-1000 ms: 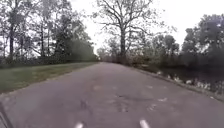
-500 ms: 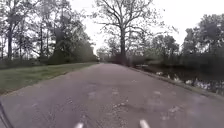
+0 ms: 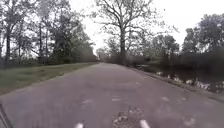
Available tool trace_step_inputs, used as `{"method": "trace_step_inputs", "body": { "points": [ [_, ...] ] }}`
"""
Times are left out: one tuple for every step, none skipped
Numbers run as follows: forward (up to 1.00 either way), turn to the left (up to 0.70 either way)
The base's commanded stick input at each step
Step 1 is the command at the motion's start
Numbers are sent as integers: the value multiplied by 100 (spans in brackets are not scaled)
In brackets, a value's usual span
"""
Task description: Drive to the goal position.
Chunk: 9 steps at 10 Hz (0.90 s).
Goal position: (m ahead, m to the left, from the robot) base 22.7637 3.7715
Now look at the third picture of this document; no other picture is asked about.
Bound large bare tree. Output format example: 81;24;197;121
90;0;168;65

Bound grey asphalt path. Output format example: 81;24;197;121
0;62;224;128

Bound grass verge by water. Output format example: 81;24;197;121
127;64;224;103

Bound robot's own part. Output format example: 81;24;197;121
138;119;152;128

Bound row of trees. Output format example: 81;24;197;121
0;0;100;67

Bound grass strip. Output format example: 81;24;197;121
0;61;100;96

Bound trees and bushes by water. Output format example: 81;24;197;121
96;13;224;72

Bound dark water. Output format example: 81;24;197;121
139;65;224;93

